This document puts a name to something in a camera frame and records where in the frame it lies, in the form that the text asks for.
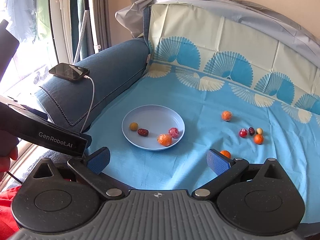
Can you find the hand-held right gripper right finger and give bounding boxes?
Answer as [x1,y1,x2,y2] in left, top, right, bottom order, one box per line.
[191,149,282,200]

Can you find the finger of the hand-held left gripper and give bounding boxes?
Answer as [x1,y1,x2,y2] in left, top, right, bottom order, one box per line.
[75,132,92,147]

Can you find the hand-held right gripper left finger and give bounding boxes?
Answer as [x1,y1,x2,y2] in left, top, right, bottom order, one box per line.
[30,147,126,200]

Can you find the plastic orange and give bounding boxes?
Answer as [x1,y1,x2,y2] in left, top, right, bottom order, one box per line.
[221,110,234,122]
[157,134,173,147]

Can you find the light blue plate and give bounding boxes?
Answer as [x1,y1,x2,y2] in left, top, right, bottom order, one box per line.
[122,105,185,151]

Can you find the person's left hand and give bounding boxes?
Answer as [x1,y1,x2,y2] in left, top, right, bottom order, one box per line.
[0,146,19,173]

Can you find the grey blanket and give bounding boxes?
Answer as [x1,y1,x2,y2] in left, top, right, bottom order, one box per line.
[7,149,75,188]

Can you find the blue patterned sheet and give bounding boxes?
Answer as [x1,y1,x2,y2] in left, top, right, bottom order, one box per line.
[85,4,320,228]

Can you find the black smartphone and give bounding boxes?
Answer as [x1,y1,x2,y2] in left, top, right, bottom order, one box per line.
[49,63,90,81]

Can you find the blue sofa armrest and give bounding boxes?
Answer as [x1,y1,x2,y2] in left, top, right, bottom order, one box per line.
[34,39,150,133]

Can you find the red cloth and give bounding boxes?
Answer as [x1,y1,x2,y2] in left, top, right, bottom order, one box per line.
[0,185,20,240]

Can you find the black panel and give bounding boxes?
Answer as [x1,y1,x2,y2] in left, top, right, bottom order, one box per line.
[0,19,20,80]

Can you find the dark curtain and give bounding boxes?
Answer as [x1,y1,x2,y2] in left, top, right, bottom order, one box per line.
[69,0,112,63]

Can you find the pale hanging cloth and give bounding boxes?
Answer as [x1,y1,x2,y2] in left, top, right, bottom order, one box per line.
[5,0,50,43]

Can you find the white garment steamer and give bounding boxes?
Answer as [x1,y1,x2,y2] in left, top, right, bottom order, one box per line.
[65,0,110,64]

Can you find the white charging cable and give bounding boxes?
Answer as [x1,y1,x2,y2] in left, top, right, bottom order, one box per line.
[79,75,96,133]

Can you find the thin black cable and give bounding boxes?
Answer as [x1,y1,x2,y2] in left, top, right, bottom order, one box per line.
[6,171,24,184]

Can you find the white window frame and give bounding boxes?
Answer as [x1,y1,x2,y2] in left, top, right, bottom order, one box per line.
[49,0,75,65]

